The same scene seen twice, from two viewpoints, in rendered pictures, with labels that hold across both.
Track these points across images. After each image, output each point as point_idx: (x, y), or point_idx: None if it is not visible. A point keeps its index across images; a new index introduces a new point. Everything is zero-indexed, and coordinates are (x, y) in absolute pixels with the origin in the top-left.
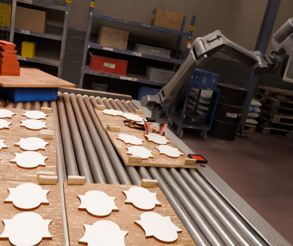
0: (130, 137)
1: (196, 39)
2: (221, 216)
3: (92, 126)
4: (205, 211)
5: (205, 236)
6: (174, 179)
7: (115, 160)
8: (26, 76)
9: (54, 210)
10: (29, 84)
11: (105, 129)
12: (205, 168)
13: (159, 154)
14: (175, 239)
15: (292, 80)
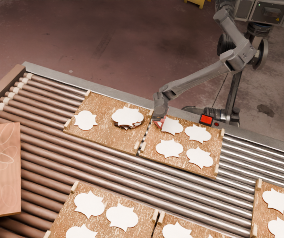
0: (165, 145)
1: (231, 55)
2: None
3: (119, 159)
4: (283, 170)
5: None
6: (234, 157)
7: (205, 182)
8: None
9: None
10: (19, 177)
11: (135, 153)
12: (221, 125)
13: (202, 144)
14: None
15: (242, 20)
